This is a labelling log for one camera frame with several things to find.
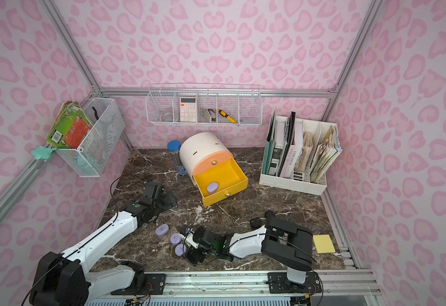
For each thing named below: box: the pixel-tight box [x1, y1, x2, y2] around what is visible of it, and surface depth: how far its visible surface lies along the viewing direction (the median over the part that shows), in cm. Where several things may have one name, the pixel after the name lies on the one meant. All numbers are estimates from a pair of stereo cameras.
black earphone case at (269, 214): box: [265, 210, 276, 219], surface depth 92 cm
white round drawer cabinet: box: [179, 131, 234, 186], surface depth 92 cm
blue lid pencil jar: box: [166, 140, 188, 176], surface depth 97 cm
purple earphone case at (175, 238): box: [170, 232, 182, 245], surface depth 85 cm
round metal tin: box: [159, 112, 174, 122], surface depth 98 cm
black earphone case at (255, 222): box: [249, 217, 262, 229], surface depth 90 cm
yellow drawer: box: [192, 156, 249, 207], surface depth 91 cm
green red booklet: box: [45, 100, 94, 149], surface depth 73 cm
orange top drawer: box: [192, 151, 234, 178], surface depth 86 cm
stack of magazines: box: [294, 124, 343, 183], surface depth 91 cm
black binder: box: [277, 111, 296, 177], surface depth 88 cm
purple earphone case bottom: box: [174, 243, 188, 257], surface depth 82 cm
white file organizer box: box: [258, 114, 339, 196], surface depth 96 cm
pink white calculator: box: [179, 96, 197, 123], surface depth 97 cm
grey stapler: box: [200, 107, 217, 124], surface depth 101 cm
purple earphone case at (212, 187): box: [207, 182, 218, 194], surface depth 90 cm
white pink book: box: [279, 120, 304, 179], surface depth 91 cm
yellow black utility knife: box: [217, 109, 238, 124], surface depth 100 cm
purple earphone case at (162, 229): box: [155, 223, 170, 236], surface depth 87 cm
